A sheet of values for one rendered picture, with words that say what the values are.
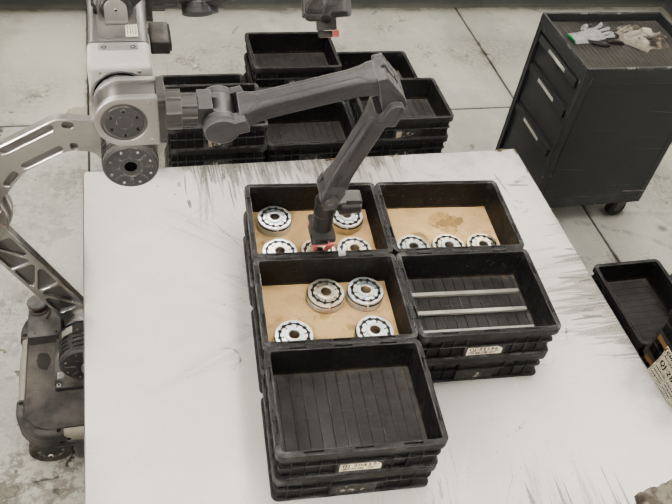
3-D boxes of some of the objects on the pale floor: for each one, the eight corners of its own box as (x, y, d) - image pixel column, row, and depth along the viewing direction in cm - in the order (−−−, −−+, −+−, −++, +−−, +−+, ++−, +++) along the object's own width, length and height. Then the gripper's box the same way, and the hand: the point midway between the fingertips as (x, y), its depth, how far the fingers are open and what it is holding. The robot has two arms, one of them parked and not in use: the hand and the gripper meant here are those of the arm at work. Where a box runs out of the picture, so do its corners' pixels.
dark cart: (521, 228, 364) (587, 69, 300) (488, 168, 394) (542, 11, 329) (628, 220, 379) (714, 66, 314) (589, 162, 408) (660, 11, 344)
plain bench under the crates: (116, 769, 198) (85, 700, 148) (103, 304, 303) (82, 171, 253) (643, 643, 236) (759, 555, 186) (470, 269, 341) (515, 148, 291)
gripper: (308, 199, 209) (304, 238, 220) (314, 225, 202) (309, 264, 214) (332, 198, 211) (326, 237, 222) (339, 224, 204) (332, 262, 215)
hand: (318, 248), depth 217 cm, fingers open, 5 cm apart
